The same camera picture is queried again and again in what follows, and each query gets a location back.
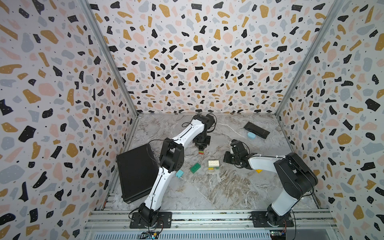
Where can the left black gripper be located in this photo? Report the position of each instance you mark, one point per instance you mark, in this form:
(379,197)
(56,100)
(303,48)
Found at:
(205,145)

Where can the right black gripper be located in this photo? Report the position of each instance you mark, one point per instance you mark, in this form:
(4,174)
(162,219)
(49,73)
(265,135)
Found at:
(225,158)

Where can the white long lego brick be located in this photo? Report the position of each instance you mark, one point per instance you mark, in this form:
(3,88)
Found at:
(213,163)

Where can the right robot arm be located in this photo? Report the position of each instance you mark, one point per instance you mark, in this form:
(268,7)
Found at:
(296,177)

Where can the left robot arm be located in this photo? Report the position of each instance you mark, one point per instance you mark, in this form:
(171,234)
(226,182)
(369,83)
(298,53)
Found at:
(172,158)

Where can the dark green long lego brick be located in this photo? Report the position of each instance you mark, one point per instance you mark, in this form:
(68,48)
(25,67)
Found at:
(195,168)

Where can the light blue lego brick left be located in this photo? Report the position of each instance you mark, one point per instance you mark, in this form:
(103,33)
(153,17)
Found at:
(179,173)

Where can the light blue round object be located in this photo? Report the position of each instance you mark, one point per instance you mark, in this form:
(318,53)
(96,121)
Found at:
(251,135)

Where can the black flat pouch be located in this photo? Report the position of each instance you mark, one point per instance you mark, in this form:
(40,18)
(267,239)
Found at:
(258,131)

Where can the black case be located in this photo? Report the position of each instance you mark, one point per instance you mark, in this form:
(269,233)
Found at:
(138,171)

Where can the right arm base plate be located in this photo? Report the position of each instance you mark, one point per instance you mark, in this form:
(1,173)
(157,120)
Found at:
(264,219)

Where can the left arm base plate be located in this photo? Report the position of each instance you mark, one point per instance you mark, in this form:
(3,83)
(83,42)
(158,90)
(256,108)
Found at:
(161,220)

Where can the aluminium front rail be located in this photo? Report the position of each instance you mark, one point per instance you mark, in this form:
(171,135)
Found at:
(312,224)

